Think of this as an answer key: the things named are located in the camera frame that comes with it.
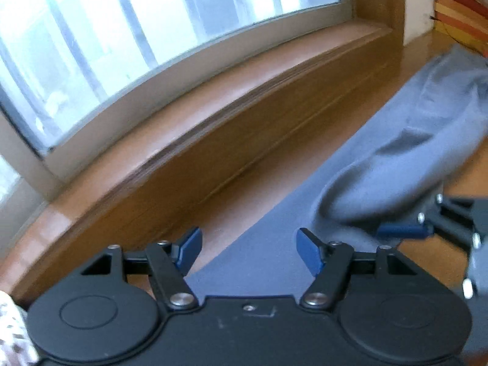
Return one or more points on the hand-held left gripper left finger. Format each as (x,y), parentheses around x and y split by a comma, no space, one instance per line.
(188,249)

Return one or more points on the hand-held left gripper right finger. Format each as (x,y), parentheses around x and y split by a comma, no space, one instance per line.
(310,251)

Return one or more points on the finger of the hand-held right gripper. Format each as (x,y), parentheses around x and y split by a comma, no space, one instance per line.
(400,231)
(465,206)

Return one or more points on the blue fleece pants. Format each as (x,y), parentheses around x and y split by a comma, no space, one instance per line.
(381,141)

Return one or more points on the wooden window sill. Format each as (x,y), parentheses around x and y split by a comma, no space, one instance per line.
(190,95)

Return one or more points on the white patterned cloth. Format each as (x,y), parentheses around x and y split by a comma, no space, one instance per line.
(11,331)

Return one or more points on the orange striped cushion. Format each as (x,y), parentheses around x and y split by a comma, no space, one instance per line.
(465,7)

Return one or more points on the window with metal bars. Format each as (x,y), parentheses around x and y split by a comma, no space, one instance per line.
(114,45)

